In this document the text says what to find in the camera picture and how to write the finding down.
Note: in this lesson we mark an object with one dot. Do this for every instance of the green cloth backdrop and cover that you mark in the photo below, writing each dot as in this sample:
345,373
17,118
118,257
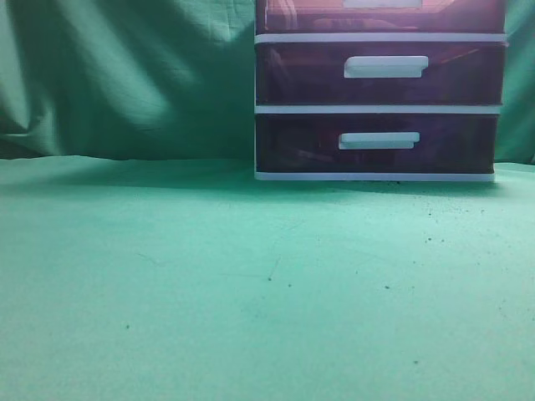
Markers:
141,259

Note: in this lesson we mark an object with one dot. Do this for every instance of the translucent purple drawer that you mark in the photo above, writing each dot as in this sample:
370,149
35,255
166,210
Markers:
428,16
439,73
376,143

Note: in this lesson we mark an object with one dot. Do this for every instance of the white plastic drawer cabinet frame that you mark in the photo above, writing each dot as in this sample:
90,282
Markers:
368,37

